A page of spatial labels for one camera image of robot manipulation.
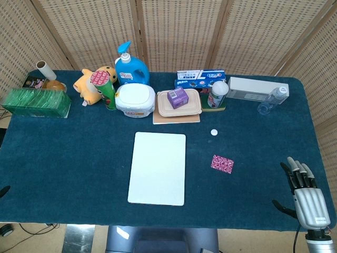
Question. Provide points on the woven bamboo folding screen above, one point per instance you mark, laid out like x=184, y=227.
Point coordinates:
x=168, y=31

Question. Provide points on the blue cookie box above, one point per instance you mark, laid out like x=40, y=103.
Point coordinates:
x=193, y=83

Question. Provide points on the metal table leg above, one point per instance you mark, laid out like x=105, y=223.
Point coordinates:
x=79, y=238

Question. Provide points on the beige lidded lunch box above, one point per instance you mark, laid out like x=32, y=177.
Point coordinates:
x=193, y=104

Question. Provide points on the dark blue table cloth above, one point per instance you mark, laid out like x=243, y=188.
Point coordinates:
x=79, y=163

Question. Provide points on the black caster wheel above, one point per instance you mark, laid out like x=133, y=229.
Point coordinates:
x=5, y=230

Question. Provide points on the black snack packet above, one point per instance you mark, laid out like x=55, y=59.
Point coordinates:
x=33, y=82

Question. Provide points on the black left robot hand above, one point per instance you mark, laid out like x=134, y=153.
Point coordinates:
x=4, y=190

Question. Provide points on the clear plastic bottle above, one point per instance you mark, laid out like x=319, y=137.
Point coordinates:
x=272, y=100

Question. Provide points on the blue white toothpaste box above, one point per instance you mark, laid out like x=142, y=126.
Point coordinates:
x=201, y=74

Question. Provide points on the blue detergent pump bottle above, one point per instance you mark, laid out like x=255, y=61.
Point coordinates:
x=131, y=71

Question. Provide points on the white lidded printed canister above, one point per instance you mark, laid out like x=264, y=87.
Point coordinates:
x=217, y=95

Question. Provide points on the small purple carton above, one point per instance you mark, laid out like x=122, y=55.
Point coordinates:
x=178, y=97

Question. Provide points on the yellow plush toy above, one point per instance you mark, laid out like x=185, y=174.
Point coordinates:
x=87, y=88

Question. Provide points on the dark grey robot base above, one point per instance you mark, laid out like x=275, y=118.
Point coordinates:
x=163, y=239

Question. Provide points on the brown round tape roll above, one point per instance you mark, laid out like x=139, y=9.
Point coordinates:
x=54, y=85

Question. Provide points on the white wet wipes tub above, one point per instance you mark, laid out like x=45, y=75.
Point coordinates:
x=134, y=101

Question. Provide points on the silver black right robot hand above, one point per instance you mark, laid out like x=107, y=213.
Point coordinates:
x=309, y=204

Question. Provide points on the magenta patterned card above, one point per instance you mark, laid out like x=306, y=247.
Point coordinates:
x=222, y=163

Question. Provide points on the green chips can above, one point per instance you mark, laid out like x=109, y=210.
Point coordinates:
x=106, y=92

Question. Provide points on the white rectangular board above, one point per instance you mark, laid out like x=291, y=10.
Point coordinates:
x=157, y=168

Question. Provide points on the yellow green sponge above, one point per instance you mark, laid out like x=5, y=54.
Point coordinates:
x=205, y=106

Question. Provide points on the brown flat board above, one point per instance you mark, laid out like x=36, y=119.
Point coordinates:
x=176, y=120

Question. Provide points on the white power strip box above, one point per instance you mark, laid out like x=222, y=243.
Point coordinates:
x=250, y=91

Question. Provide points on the small white round object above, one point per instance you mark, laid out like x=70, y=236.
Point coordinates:
x=214, y=132

